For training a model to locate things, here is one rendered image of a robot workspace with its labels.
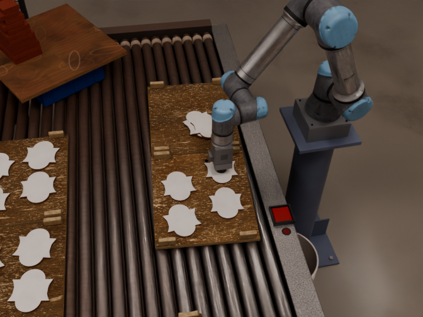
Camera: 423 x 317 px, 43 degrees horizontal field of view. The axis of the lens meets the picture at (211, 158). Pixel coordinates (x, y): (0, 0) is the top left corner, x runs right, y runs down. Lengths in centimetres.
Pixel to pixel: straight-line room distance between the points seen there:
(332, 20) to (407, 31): 302
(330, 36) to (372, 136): 198
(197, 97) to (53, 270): 95
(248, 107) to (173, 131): 44
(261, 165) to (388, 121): 184
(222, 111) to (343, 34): 44
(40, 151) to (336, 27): 116
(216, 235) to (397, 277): 140
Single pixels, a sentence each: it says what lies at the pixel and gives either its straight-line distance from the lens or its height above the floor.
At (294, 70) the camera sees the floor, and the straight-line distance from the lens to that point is 401.
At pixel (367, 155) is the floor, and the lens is 348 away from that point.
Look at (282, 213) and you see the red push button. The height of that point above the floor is 93.
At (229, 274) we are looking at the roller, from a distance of 174.
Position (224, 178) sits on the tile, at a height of 94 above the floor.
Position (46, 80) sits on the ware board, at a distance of 228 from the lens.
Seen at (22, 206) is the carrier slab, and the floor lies 94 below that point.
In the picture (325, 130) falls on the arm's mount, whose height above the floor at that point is 93.
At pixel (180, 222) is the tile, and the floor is 94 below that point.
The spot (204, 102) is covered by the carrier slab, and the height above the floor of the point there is 94.
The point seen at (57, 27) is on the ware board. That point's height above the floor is 104.
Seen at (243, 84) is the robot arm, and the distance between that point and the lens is 187.
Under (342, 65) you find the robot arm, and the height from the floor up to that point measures 134.
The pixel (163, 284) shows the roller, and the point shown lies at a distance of 173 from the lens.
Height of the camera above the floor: 242
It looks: 47 degrees down
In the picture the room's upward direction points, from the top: 1 degrees clockwise
